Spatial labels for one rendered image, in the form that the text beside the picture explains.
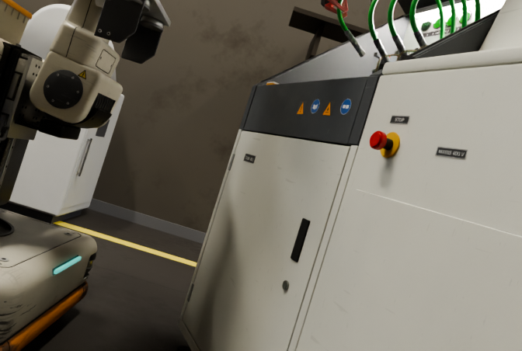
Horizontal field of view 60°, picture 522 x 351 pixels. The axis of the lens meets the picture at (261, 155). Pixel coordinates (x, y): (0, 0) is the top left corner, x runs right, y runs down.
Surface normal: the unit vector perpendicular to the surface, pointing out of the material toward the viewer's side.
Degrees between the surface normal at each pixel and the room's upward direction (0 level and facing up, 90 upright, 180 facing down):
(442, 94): 90
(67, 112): 90
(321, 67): 90
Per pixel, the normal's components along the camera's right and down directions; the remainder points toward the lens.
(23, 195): 0.04, -0.01
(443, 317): -0.86, -0.28
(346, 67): 0.40, 0.11
